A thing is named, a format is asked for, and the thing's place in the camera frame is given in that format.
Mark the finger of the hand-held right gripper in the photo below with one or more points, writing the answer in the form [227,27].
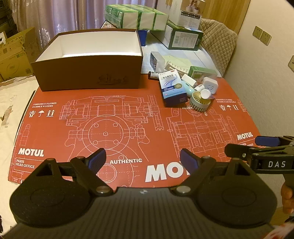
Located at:
[266,140]
[238,151]

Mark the white socket adapter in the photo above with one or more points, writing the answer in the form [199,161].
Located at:
[210,83]

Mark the cream printed bedsheet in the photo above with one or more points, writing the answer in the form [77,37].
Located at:
[13,103]

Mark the small white bottle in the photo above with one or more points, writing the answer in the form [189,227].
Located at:
[205,93]

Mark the small green box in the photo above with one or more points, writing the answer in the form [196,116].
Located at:
[202,72]

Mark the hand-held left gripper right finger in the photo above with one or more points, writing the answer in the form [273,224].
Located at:
[188,158]

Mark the white ribbed holder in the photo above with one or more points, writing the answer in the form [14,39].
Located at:
[176,65]

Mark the blue medicine box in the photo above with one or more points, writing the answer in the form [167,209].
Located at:
[172,88]

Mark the dark folding step stool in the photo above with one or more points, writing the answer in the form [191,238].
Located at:
[7,16]

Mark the red printed mat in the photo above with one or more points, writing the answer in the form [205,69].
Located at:
[114,110]

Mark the wall socket plate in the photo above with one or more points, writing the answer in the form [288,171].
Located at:
[257,32]
[291,64]
[266,38]

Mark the green and white carton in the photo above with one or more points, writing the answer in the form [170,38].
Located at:
[183,39]

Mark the white charger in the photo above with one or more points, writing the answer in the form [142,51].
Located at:
[189,80]

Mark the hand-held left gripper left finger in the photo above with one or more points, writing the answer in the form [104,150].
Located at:
[97,158]

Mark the checkered tablecloth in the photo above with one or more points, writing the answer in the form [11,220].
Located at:
[147,62]

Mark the beige quilted chair cover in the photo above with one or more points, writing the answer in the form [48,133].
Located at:
[220,50]

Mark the large white box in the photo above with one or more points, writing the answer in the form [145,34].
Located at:
[181,11]

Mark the purple curtain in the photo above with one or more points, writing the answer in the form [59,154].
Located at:
[69,16]

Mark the brown storage box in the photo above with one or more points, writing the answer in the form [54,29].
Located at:
[91,73]

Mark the mint handheld fan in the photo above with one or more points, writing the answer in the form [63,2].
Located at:
[198,102]

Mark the wooden door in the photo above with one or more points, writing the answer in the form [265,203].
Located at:
[225,11]

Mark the cardboard box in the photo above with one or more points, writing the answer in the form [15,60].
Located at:
[18,55]

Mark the person's right hand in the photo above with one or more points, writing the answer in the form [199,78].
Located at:
[287,200]

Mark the green tissue pack bundle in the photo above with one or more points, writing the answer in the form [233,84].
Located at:
[137,17]

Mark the clear plastic case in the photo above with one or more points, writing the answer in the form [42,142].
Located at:
[157,61]

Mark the dark bottle with white cap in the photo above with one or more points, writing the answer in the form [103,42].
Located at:
[153,75]

